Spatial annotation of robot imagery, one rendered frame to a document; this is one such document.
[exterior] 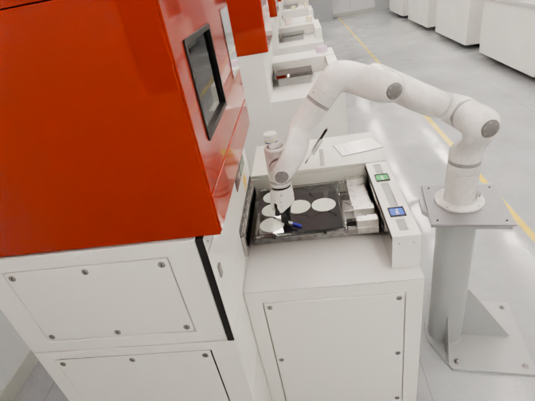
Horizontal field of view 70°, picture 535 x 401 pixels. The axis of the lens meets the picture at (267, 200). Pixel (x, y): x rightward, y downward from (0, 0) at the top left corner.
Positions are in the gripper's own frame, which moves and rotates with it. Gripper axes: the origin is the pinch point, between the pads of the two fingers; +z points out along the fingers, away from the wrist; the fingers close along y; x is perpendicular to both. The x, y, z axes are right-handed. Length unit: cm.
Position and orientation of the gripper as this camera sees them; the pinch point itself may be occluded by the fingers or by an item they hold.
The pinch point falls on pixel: (286, 217)
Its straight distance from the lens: 154.0
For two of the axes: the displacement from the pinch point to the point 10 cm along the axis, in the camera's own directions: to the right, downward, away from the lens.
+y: -5.9, 5.0, -6.3
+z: 1.5, 8.4, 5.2
